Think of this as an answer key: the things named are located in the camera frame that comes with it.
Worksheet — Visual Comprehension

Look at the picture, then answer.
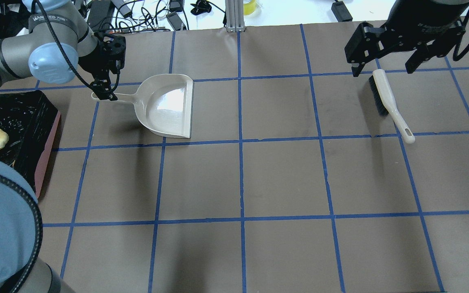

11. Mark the yellow tape roll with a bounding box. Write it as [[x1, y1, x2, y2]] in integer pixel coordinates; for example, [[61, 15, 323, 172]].
[[243, 0, 259, 16]]

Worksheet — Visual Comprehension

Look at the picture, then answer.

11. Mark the black power adapter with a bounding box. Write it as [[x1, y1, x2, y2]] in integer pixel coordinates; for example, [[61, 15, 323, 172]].
[[331, 0, 353, 22]]

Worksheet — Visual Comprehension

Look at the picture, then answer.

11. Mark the aluminium frame post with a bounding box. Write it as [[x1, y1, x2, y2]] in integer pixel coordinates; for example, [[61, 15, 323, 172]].
[[225, 0, 246, 32]]

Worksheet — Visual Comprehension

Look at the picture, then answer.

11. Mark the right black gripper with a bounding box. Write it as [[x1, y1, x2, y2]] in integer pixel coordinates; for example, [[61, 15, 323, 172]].
[[344, 20, 465, 77]]

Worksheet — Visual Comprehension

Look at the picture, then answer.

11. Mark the black power brick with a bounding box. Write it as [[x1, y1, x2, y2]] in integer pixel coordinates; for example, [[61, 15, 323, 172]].
[[86, 0, 114, 31]]

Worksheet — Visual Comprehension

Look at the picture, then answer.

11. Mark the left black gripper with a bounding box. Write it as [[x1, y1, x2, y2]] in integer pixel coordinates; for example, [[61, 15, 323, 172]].
[[78, 35, 126, 101]]

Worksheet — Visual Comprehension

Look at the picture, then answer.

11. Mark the bin with black liner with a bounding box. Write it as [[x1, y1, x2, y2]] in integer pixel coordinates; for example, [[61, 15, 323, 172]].
[[0, 90, 60, 196]]

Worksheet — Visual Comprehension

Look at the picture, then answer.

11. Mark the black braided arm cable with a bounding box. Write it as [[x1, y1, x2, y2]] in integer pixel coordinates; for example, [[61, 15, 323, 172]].
[[31, 0, 121, 94]]

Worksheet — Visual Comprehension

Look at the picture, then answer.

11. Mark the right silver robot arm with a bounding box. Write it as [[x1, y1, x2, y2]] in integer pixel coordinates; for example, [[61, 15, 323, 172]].
[[344, 0, 469, 77]]

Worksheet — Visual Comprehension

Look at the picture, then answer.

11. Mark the beige hand brush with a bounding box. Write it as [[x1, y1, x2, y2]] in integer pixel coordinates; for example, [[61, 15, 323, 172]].
[[368, 69, 415, 144]]

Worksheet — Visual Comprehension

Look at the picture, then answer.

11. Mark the beige plastic dustpan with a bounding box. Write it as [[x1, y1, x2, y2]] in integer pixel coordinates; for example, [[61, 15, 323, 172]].
[[91, 74, 194, 139]]

